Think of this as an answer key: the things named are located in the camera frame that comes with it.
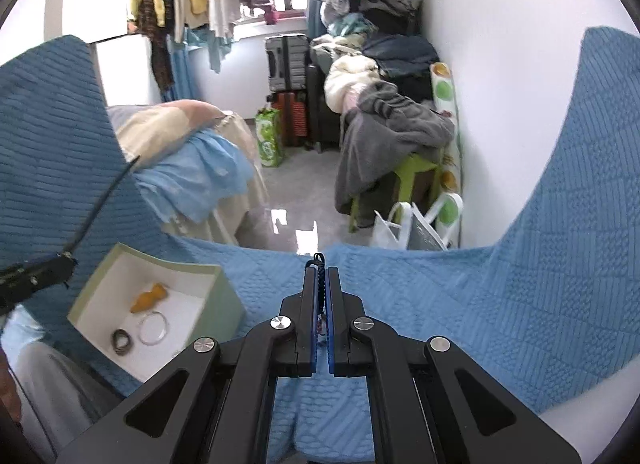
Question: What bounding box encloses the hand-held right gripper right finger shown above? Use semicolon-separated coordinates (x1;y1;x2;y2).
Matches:
325;266;583;464

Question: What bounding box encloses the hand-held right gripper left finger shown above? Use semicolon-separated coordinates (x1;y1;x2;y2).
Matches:
55;266;321;464

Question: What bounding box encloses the dark blue beaded bracelet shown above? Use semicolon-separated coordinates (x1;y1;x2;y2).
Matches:
305;253;329;347

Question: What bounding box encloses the dark braided bracelet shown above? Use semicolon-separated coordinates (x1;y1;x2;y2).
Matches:
110;328;134;357

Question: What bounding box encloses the orange gourd pendant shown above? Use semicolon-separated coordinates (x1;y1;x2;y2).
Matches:
130;282;169;315

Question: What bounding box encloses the clear bangle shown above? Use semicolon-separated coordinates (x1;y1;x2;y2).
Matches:
137;311;170;346

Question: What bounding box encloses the green cardboard box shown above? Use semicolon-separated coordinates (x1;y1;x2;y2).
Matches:
67;242;247;385

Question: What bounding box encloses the person's left forearm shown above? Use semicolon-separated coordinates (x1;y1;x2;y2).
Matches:
0;344;25;445

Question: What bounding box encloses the blue textured blanket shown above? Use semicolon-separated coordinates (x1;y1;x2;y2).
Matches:
0;26;640;464

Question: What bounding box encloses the white plastic bag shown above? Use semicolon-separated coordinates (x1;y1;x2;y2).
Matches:
371;201;449;251

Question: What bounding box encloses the green plastic stool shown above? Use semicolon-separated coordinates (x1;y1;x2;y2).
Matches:
348;153;443;233

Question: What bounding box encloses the light blue bed skirt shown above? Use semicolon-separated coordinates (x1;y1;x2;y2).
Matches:
134;131;257;226

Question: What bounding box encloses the green shopping bag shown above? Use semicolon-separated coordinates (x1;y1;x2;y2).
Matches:
255;106;286;168

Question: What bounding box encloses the grey hoodie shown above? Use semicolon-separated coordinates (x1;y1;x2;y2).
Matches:
334;81;457;216

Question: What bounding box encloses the red suitcase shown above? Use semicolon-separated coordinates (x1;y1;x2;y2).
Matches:
272;90;309;148

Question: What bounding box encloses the black suitcase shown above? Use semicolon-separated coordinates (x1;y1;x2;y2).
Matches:
304;63;347;154

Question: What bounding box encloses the cream duvet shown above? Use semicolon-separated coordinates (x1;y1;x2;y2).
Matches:
323;56;382;113

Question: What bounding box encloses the white board with green dots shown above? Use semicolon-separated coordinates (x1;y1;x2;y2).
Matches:
429;62;466;249

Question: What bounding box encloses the grey suitcase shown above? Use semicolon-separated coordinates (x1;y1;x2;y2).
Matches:
264;34;311;93

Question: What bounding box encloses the pile of clothes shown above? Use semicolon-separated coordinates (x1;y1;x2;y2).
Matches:
309;0;442;101

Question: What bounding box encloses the black cable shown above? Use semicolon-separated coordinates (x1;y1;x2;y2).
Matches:
63;156;142;259

